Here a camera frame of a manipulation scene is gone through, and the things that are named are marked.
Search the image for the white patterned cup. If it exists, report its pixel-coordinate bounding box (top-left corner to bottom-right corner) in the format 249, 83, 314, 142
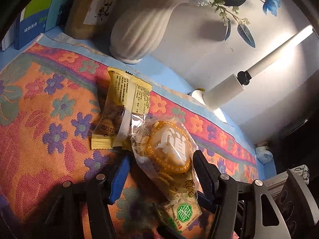
294, 164, 311, 182

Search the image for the green cover book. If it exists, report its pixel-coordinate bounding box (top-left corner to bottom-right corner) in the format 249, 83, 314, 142
14, 0, 75, 50

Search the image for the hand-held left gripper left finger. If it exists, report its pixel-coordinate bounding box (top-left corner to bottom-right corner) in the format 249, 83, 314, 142
37, 154, 131, 239

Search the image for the light blue folder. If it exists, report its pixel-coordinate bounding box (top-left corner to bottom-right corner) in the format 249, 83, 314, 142
45, 0, 80, 33

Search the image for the white ribbed vase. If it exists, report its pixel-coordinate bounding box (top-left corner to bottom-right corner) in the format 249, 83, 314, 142
110, 0, 188, 65

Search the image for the white desk lamp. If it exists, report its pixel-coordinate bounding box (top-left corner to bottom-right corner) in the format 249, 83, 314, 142
191, 25, 314, 111

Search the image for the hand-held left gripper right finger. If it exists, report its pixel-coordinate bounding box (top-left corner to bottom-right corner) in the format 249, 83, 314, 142
192, 150, 292, 239

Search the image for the yellow snack packet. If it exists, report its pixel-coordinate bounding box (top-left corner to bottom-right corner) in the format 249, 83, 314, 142
91, 67, 153, 151

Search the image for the grey pencil case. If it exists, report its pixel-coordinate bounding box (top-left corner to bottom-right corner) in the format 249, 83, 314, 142
264, 172, 292, 197

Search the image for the brown pen holder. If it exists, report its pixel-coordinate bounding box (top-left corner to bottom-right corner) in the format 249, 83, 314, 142
65, 0, 120, 40

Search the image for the clear round cracker bag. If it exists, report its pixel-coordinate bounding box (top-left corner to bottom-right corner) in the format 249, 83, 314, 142
131, 116, 202, 237

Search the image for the black object with oval holes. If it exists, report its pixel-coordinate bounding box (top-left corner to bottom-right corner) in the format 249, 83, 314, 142
277, 169, 316, 232

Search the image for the floral woven cloth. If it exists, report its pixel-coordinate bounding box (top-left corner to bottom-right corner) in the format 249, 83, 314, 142
0, 33, 257, 239

